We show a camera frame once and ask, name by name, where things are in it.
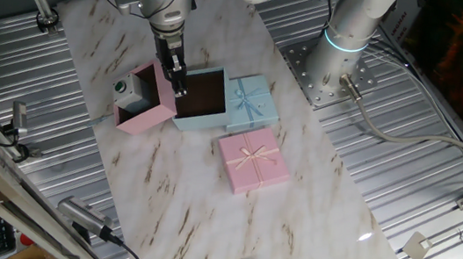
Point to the perforated metal robot base plate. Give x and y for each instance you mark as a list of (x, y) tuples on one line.
[(320, 92)]

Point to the blue open gift box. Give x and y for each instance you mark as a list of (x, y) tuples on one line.
[(197, 121)]

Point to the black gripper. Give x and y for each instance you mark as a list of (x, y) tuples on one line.
[(166, 46)]

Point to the blue box lid with bow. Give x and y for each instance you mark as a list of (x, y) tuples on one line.
[(260, 111)]

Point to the small camera on clamp mount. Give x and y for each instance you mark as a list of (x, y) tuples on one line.
[(19, 114)]

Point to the pink box lid with bow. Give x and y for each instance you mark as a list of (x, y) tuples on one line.
[(249, 167)]

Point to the small red cap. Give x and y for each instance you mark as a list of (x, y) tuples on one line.
[(26, 240)]

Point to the grey push button switch box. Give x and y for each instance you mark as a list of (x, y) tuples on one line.
[(129, 95)]

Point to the pink open gift box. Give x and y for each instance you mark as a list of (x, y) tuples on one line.
[(164, 103)]

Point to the white marble pattern mat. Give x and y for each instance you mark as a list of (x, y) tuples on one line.
[(203, 214)]

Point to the ribbed silver camera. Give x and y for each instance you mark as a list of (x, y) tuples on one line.
[(84, 213)]

